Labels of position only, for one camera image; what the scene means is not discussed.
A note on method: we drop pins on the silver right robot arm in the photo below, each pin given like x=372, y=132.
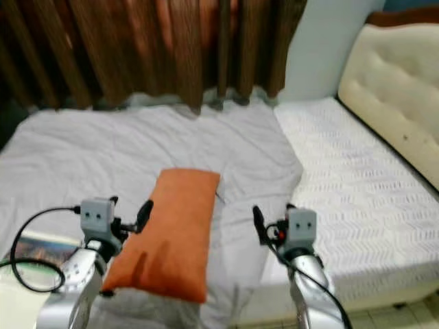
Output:
x=315, y=291

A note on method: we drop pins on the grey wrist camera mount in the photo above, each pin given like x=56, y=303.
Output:
x=302, y=227
x=96, y=216

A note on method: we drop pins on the cream bed base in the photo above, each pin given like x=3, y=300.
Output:
x=384, y=301

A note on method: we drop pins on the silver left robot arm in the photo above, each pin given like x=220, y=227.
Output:
x=72, y=295

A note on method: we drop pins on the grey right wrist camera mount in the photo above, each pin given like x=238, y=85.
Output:
x=302, y=227

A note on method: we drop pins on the white patterned mattress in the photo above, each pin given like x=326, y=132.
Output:
x=350, y=185

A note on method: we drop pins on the brown curtain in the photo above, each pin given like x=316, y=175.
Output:
x=130, y=48

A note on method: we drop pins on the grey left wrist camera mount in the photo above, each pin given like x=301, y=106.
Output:
x=96, y=216

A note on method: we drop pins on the cream tufted wooden headboard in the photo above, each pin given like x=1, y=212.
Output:
x=398, y=82

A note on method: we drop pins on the grey bed blanket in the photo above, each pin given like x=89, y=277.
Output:
x=96, y=157

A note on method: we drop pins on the white picture book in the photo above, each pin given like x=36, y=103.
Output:
x=41, y=248

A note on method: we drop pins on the orange pillow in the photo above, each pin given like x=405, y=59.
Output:
x=171, y=233

